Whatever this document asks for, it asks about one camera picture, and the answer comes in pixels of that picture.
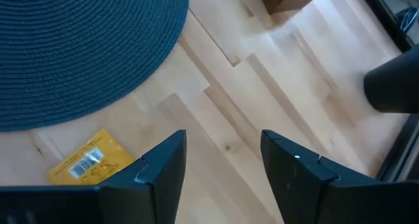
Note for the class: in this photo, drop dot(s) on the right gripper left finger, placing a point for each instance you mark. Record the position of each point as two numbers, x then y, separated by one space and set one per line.
147 197

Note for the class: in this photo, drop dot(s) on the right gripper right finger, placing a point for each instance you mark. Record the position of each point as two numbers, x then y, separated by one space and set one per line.
311 194

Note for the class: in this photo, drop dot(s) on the round dark woven placemat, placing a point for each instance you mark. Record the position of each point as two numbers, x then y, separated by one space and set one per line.
65 53

